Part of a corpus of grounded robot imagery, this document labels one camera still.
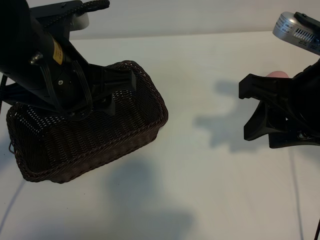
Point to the black left camera bracket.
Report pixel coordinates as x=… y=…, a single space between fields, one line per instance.
x=72 y=5

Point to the black right camera bracket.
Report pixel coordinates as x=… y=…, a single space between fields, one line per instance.
x=308 y=21

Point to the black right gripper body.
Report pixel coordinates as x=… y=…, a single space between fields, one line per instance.
x=307 y=100

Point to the dark brown wicker basket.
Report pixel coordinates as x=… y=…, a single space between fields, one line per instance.
x=100 y=140

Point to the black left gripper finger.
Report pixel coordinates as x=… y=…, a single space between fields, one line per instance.
x=107 y=105
x=120 y=80

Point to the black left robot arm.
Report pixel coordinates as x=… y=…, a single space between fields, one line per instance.
x=25 y=50

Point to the pink peach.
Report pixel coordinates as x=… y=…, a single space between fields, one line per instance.
x=276 y=74

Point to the black camera bracket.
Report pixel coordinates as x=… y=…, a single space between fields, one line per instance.
x=72 y=5
x=308 y=21

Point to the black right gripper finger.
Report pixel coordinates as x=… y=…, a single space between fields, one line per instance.
x=260 y=125
x=265 y=87

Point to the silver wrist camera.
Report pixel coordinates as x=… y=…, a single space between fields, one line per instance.
x=287 y=27
x=83 y=22

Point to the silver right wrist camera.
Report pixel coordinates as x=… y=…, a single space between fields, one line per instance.
x=287 y=27

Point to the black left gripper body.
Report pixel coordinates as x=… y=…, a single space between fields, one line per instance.
x=72 y=92

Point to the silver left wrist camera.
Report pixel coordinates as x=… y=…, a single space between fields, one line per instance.
x=83 y=22

